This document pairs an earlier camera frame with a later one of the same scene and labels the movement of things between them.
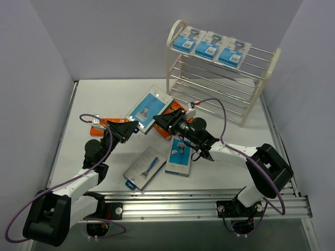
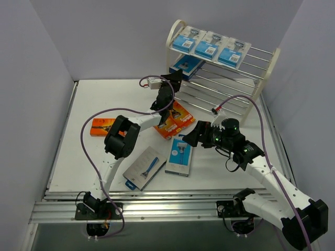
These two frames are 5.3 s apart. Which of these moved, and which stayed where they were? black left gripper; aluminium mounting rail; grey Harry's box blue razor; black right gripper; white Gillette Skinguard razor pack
Moved: black left gripper; black right gripper
Stayed: aluminium mounting rail; grey Harry's box blue razor; white Gillette Skinguard razor pack
